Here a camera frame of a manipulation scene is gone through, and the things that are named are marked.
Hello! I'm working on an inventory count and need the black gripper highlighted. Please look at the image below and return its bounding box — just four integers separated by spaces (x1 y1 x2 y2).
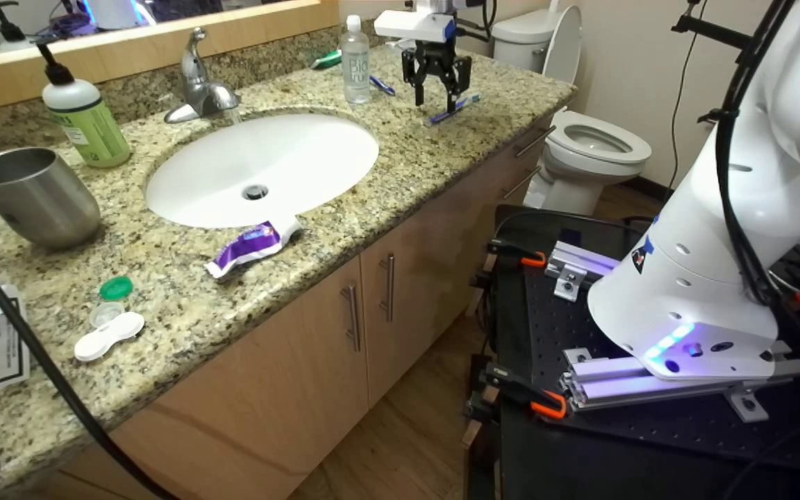
400 41 473 110

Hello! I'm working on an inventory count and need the blue toothbrush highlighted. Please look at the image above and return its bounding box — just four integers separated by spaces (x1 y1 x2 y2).
428 94 482 125

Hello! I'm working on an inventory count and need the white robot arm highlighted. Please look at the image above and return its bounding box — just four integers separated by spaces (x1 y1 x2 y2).
375 0 473 112

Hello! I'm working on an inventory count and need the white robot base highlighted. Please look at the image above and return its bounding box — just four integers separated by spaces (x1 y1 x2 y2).
587 0 800 382

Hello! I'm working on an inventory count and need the clear plastic water bottle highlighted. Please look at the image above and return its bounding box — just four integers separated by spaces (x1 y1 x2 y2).
343 14 371 105

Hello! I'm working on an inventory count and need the chrome sink faucet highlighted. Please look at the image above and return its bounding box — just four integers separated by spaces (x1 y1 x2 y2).
166 29 239 125

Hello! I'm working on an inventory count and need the silver metal cup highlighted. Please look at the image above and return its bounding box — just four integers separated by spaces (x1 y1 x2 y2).
0 147 101 250

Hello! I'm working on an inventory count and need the white toilet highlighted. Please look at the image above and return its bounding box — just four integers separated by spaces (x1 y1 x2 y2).
491 4 655 216

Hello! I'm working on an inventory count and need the white oval sink basin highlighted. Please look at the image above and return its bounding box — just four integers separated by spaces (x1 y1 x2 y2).
144 114 382 229

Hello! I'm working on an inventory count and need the purple white toothpaste tube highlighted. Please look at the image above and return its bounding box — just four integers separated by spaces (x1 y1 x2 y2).
207 216 300 279

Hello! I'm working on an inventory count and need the wooden vanity cabinet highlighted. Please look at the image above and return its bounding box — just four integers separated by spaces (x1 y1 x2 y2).
9 82 569 500

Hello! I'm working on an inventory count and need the black robot cart table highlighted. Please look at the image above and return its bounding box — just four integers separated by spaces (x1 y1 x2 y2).
464 204 800 500

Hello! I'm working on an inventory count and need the green soap pump bottle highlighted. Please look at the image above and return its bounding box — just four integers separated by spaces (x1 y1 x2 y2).
37 46 130 169

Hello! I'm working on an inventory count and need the green round lid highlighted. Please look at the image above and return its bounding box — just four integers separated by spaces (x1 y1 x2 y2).
98 276 133 304

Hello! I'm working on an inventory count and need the white contact lens case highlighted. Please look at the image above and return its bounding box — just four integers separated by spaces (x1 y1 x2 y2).
73 312 144 365

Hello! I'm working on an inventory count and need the wood framed mirror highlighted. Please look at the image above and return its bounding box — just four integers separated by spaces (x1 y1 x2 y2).
0 0 340 105

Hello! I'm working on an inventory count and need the right cabinet door handle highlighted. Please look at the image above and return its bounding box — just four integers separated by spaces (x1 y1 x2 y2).
382 254 397 322

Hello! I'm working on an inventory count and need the cabinet door handle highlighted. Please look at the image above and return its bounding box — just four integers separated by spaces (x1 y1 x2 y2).
382 254 397 322
343 283 364 353

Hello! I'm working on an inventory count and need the left cabinet door handle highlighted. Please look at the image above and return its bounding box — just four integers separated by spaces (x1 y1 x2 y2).
343 283 364 353

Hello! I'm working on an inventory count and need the black power cable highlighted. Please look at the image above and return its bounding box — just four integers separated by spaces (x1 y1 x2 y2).
0 221 182 500

